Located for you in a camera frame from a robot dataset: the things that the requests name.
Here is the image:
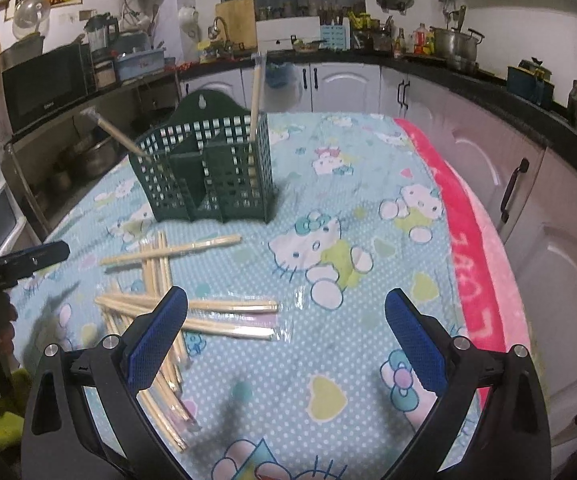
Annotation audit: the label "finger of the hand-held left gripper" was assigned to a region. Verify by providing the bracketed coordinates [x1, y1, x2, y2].
[0, 241, 71, 295]

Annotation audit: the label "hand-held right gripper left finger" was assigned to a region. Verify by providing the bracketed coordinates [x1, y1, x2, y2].
[21, 286, 189, 480]

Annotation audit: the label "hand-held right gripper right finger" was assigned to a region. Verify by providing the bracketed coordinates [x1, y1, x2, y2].
[384, 287, 551, 480]

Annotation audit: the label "pile of chopsticks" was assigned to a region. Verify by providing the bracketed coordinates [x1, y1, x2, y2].
[94, 232, 294, 453]

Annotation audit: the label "bamboo chopstick pair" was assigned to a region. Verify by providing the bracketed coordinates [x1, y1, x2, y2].
[82, 109, 150, 159]
[249, 51, 268, 133]

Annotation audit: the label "black plastic basket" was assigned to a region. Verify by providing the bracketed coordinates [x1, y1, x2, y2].
[128, 92, 275, 224]

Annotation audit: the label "steel pot on shelf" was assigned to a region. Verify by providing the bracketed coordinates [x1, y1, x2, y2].
[61, 135, 120, 179]

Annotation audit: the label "pink blanket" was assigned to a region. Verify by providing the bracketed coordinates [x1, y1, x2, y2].
[393, 117, 534, 461]

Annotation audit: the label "black microwave oven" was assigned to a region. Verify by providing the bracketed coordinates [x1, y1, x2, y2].
[1, 42, 96, 133]

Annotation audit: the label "blue cartoon printed blanket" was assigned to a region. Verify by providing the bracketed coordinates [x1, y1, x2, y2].
[8, 110, 484, 480]

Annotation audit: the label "white kitchen cabinets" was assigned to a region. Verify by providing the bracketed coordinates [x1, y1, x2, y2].
[178, 60, 577, 466]

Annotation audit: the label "clear glass dome lid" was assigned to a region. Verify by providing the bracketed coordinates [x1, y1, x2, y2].
[12, 0, 52, 41]

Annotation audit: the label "blue dish tub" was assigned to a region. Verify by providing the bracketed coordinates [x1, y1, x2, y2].
[113, 49, 168, 84]

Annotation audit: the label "black blender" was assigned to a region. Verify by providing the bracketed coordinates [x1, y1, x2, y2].
[85, 12, 120, 57]

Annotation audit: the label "dark blue pot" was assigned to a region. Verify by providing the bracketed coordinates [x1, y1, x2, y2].
[507, 58, 555, 107]

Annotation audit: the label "white hanging teapot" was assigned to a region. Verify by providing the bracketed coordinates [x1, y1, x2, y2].
[177, 5, 200, 42]

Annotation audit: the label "blue plastic bag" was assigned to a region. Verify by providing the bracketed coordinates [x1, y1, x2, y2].
[267, 62, 295, 89]

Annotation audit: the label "metal faucet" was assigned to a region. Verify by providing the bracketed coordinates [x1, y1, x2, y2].
[208, 16, 232, 44]

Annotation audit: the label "large steel pot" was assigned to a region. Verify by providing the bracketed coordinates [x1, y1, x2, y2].
[431, 27, 485, 64]

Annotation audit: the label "red label bottle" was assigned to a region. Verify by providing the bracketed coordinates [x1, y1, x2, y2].
[415, 23, 432, 56]

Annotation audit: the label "wooden cutting board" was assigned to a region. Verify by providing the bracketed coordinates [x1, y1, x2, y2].
[215, 0, 258, 47]

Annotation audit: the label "blue perforated knife holder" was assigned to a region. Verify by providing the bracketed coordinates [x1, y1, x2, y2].
[319, 20, 352, 52]

